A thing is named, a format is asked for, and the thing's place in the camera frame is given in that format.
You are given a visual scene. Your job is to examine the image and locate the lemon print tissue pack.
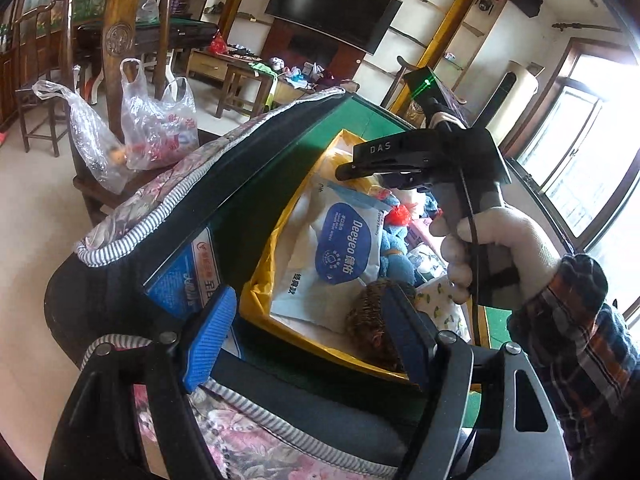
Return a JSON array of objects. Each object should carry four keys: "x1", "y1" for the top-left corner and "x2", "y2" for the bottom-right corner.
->
[{"x1": 414, "y1": 276, "x2": 471, "y2": 342}]

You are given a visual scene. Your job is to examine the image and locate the brown scouring ball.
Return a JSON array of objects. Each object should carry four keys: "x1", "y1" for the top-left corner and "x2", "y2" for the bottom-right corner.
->
[{"x1": 345, "y1": 278, "x2": 416, "y2": 373}]

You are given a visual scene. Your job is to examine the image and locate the light blue towel cloth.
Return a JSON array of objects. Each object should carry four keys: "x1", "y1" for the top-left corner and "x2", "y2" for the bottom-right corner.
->
[{"x1": 378, "y1": 230, "x2": 416, "y2": 285}]

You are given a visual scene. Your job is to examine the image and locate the blue white wet wipes pack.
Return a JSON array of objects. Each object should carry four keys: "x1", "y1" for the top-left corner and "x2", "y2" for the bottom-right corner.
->
[{"x1": 270, "y1": 177, "x2": 390, "y2": 334}]

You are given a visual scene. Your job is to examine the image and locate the plaid sleeved right forearm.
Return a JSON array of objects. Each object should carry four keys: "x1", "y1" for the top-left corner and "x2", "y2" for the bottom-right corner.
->
[{"x1": 506, "y1": 255, "x2": 639, "y2": 479}]

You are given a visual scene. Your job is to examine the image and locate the white gloved right hand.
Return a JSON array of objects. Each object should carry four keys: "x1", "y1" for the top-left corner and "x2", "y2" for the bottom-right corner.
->
[{"x1": 427, "y1": 112, "x2": 562, "y2": 307}]

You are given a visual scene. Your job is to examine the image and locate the white standing air conditioner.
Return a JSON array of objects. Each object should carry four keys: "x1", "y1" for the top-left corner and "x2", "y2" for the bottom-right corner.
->
[{"x1": 475, "y1": 61, "x2": 539, "y2": 144}]

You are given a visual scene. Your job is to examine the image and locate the red mesh scrubber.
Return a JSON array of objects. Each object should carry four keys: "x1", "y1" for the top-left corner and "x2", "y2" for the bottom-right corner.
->
[{"x1": 385, "y1": 204, "x2": 412, "y2": 226}]

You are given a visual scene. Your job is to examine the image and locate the yellow storage tray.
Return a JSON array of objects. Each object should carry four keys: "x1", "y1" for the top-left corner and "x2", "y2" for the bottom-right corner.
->
[{"x1": 238, "y1": 128, "x2": 494, "y2": 394}]

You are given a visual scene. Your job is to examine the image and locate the window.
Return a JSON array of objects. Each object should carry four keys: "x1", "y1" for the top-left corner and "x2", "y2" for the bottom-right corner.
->
[{"x1": 501, "y1": 37, "x2": 639, "y2": 327}]

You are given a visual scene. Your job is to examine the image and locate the clear plastic bag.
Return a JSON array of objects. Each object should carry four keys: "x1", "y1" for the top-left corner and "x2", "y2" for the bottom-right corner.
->
[
  {"x1": 119, "y1": 58, "x2": 200, "y2": 171},
  {"x1": 32, "y1": 80, "x2": 134, "y2": 194}
]

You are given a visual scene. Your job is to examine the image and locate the wooden chair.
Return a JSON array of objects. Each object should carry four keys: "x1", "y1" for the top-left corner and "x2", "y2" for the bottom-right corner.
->
[{"x1": 46, "y1": 0, "x2": 182, "y2": 141}]

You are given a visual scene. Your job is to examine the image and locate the wall television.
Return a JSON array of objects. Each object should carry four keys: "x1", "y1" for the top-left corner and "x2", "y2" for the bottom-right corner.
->
[{"x1": 265, "y1": 0, "x2": 402, "y2": 54}]

